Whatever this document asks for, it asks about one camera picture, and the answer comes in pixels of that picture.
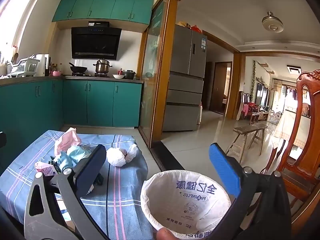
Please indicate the white bowl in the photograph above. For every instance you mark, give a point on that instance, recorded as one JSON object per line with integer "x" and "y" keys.
{"x": 118, "y": 76}

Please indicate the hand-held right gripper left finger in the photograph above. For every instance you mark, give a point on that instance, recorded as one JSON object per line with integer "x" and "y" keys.
{"x": 88, "y": 172}

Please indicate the brown wooden door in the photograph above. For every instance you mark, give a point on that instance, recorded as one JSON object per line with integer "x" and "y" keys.
{"x": 220, "y": 87}

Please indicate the teal upper cabinets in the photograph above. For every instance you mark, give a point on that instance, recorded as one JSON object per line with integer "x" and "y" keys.
{"x": 100, "y": 7}

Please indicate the wooden bench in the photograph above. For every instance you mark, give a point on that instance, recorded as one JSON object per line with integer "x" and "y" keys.
{"x": 250, "y": 127}

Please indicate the pink wrapper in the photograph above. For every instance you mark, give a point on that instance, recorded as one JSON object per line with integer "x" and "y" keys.
{"x": 66, "y": 141}

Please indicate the window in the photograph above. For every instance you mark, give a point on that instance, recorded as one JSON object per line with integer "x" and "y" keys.
{"x": 15, "y": 17}

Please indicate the white tissue ball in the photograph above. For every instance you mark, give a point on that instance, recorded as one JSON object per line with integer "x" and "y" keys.
{"x": 116, "y": 157}

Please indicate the white jug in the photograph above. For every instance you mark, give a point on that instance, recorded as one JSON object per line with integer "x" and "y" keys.
{"x": 41, "y": 65}

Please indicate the hanging laundry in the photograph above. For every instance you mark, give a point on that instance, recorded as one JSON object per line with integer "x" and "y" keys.
{"x": 290, "y": 92}

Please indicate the ceiling air vent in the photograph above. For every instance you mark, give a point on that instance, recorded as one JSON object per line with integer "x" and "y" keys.
{"x": 293, "y": 69}

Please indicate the red bag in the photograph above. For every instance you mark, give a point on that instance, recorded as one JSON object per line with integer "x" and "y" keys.
{"x": 195, "y": 29}

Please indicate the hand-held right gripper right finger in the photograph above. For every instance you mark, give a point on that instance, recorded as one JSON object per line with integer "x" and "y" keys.
{"x": 223, "y": 170}

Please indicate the black television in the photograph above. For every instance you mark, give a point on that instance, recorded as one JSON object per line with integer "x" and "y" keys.
{"x": 262, "y": 95}

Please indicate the dark cooking pot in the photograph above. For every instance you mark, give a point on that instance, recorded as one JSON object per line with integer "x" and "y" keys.
{"x": 130, "y": 75}

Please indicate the pink pot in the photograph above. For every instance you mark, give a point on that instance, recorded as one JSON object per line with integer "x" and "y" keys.
{"x": 56, "y": 73}

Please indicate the dining table with cream cloth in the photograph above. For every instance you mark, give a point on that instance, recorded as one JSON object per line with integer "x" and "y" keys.
{"x": 287, "y": 122}

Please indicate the carved wooden chair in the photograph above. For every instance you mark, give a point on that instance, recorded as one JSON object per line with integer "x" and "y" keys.
{"x": 300, "y": 170}

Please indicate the black wok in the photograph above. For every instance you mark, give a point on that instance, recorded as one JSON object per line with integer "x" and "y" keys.
{"x": 78, "y": 69}

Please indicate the blue striped cloth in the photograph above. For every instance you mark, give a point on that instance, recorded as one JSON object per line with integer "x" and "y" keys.
{"x": 125, "y": 192}

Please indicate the teal packet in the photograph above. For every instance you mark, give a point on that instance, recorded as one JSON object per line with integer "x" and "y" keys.
{"x": 80, "y": 152}

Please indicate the small pink packet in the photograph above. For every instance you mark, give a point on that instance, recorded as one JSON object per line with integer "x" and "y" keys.
{"x": 45, "y": 170}

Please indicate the black range hood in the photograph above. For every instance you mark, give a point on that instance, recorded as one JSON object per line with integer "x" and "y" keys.
{"x": 95, "y": 42}

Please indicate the person's right hand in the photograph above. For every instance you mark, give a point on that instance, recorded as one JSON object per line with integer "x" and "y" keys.
{"x": 167, "y": 235}

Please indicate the white and blue carton box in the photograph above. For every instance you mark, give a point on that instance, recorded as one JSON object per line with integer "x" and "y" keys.
{"x": 65, "y": 215}

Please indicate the white dish rack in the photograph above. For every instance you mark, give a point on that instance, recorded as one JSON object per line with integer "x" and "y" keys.
{"x": 22, "y": 67}

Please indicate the white paper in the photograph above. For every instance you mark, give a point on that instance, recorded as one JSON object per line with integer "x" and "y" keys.
{"x": 87, "y": 190}

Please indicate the chair with pink cloth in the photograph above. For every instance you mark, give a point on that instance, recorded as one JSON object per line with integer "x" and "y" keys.
{"x": 246, "y": 108}

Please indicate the gas stove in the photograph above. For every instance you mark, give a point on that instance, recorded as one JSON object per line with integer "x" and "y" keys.
{"x": 87, "y": 75}

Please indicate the white baby fence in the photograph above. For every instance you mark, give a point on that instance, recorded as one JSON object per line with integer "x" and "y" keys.
{"x": 275, "y": 117}

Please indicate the black crumpled item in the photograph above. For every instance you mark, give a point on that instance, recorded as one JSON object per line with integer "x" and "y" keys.
{"x": 99, "y": 178}

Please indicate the bin with white plastic liner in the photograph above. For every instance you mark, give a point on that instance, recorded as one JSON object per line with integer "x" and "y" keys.
{"x": 185, "y": 205}

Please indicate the ceiling fan lamp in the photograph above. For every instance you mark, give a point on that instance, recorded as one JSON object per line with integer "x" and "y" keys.
{"x": 272, "y": 23}

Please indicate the steel stock pot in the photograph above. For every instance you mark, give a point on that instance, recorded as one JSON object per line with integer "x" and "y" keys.
{"x": 102, "y": 67}

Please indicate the green hanging vine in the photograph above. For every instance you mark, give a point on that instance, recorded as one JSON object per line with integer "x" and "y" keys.
{"x": 254, "y": 80}

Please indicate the glass sliding door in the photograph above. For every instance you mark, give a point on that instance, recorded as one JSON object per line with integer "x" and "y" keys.
{"x": 152, "y": 55}

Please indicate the grey refrigerator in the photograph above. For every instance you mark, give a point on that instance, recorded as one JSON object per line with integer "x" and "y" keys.
{"x": 185, "y": 80}

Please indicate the teal base cabinets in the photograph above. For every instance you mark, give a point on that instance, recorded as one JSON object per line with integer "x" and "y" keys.
{"x": 100, "y": 102}

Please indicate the light blue packet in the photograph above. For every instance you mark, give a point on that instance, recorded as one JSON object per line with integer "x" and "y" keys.
{"x": 63, "y": 161}

